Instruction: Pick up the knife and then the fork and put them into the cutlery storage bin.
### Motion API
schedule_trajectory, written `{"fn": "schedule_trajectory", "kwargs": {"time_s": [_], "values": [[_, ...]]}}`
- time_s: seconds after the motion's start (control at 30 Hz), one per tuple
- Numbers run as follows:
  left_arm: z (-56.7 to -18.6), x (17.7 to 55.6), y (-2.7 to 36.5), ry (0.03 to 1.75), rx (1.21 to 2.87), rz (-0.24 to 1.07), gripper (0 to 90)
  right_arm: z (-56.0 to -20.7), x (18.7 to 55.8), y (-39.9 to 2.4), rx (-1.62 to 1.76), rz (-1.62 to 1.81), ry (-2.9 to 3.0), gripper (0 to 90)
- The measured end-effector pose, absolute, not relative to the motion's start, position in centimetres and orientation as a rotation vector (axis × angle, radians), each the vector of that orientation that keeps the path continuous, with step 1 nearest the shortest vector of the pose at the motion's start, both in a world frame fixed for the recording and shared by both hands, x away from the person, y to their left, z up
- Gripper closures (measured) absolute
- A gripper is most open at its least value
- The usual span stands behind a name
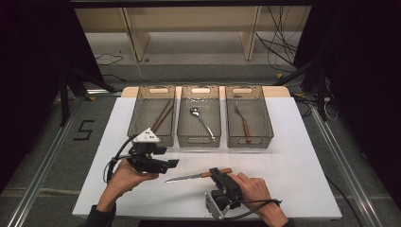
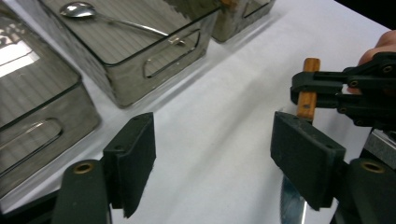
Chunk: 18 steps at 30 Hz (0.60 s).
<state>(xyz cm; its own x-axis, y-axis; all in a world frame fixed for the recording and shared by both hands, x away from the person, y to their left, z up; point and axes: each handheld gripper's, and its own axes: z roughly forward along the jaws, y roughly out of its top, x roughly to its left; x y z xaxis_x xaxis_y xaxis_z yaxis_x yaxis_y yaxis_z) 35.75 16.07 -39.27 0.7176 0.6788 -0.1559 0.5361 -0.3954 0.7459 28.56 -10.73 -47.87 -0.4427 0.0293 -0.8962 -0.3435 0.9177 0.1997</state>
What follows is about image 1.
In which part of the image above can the aluminium floor rail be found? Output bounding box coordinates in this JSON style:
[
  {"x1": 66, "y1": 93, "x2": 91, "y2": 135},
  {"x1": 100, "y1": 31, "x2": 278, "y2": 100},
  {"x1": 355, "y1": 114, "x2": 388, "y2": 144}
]
[
  {"x1": 5, "y1": 105, "x2": 78, "y2": 227},
  {"x1": 309, "y1": 106, "x2": 385, "y2": 227}
]

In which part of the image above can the brown wooden chopstick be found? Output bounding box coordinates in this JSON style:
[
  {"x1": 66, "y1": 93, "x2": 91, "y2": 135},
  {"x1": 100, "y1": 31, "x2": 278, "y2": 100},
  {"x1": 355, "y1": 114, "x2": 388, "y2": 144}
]
[
  {"x1": 153, "y1": 103, "x2": 175, "y2": 133},
  {"x1": 150, "y1": 98, "x2": 173, "y2": 131}
]

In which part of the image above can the thin black floor cable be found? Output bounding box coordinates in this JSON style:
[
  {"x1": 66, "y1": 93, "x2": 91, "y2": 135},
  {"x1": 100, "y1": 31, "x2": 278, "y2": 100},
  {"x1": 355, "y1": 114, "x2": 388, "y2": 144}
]
[{"x1": 95, "y1": 52, "x2": 125, "y2": 67}]

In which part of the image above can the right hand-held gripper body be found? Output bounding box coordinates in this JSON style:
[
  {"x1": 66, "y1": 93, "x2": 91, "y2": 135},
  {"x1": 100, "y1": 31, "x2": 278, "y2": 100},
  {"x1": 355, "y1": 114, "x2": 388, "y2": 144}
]
[{"x1": 204, "y1": 176, "x2": 244, "y2": 221}]

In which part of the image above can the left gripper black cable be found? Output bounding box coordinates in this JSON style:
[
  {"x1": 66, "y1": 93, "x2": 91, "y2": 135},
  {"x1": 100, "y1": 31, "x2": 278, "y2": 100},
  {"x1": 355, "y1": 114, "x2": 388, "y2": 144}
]
[{"x1": 102, "y1": 134, "x2": 140, "y2": 184}]

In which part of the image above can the grey translucent plastic bin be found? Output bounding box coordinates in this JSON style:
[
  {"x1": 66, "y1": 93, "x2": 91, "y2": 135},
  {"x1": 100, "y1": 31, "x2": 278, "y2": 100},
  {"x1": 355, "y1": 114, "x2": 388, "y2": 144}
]
[
  {"x1": 176, "y1": 84, "x2": 222, "y2": 148},
  {"x1": 224, "y1": 84, "x2": 275, "y2": 149},
  {"x1": 127, "y1": 84, "x2": 177, "y2": 148}
]

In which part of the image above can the black metal stand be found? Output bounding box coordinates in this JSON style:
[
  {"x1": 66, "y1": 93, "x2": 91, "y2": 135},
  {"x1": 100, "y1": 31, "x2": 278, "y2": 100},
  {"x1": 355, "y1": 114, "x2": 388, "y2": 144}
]
[
  {"x1": 273, "y1": 56, "x2": 329, "y2": 123},
  {"x1": 57, "y1": 66, "x2": 118, "y2": 128}
]

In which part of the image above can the white table mat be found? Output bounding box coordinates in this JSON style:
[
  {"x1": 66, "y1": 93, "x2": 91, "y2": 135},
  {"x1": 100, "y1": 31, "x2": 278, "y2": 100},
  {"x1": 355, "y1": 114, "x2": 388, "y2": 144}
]
[{"x1": 71, "y1": 96, "x2": 343, "y2": 221}]

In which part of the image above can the white floor cable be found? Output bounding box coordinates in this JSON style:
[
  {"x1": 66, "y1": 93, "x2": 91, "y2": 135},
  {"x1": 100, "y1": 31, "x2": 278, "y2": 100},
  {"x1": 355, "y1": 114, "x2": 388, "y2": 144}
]
[{"x1": 323, "y1": 96, "x2": 340, "y2": 123}]

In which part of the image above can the black cable bundle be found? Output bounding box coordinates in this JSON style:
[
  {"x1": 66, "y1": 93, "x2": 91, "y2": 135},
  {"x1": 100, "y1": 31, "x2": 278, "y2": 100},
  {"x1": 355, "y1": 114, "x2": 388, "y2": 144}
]
[{"x1": 255, "y1": 6, "x2": 301, "y2": 74}]

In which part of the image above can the light wooden shelf unit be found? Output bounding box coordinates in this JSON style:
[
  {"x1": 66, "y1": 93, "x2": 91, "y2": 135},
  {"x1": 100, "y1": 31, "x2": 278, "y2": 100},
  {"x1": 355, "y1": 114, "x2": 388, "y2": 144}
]
[{"x1": 75, "y1": 6, "x2": 312, "y2": 62}]

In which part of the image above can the person's left hand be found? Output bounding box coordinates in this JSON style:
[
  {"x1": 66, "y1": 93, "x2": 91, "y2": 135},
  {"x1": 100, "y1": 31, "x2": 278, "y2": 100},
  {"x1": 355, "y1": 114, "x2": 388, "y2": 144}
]
[{"x1": 106, "y1": 158, "x2": 161, "y2": 199}]

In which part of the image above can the dark curtain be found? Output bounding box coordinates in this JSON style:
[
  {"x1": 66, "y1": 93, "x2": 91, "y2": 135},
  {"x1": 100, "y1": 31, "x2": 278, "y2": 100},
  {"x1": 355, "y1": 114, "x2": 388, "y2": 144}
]
[
  {"x1": 292, "y1": 0, "x2": 401, "y2": 211},
  {"x1": 0, "y1": 0, "x2": 106, "y2": 195}
]

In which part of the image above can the person's right hand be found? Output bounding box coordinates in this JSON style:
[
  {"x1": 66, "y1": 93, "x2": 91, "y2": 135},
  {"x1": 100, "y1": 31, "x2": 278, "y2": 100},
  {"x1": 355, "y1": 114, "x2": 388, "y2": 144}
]
[{"x1": 235, "y1": 171, "x2": 279, "y2": 217}]

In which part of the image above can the silver metal spoon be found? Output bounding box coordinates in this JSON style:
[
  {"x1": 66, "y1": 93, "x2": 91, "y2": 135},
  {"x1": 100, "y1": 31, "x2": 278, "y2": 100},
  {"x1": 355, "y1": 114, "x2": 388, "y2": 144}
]
[{"x1": 189, "y1": 106, "x2": 218, "y2": 142}]

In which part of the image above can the wooden-handled knife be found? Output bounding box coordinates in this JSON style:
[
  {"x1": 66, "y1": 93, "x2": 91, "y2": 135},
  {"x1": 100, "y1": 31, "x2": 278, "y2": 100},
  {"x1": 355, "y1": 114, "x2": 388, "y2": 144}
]
[{"x1": 164, "y1": 167, "x2": 234, "y2": 184}]

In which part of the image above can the wooden-handled fork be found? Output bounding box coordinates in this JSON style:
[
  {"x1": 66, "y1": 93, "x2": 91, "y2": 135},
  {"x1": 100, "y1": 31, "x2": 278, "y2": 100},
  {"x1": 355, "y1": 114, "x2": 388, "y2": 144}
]
[{"x1": 234, "y1": 100, "x2": 253, "y2": 145}]

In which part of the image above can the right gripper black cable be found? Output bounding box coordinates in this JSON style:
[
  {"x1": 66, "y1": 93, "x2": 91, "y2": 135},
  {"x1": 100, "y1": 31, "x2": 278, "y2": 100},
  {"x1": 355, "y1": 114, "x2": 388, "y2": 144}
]
[{"x1": 224, "y1": 198, "x2": 284, "y2": 221}]

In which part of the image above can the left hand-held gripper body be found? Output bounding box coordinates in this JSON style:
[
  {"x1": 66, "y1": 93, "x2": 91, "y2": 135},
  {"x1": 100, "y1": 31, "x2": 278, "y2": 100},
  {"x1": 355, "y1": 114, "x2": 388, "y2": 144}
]
[{"x1": 127, "y1": 127, "x2": 169, "y2": 175}]

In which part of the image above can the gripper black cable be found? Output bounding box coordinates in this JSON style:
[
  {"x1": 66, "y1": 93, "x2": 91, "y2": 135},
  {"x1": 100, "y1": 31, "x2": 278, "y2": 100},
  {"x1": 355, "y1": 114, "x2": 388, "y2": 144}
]
[
  {"x1": 224, "y1": 198, "x2": 284, "y2": 221},
  {"x1": 102, "y1": 134, "x2": 140, "y2": 184}
]

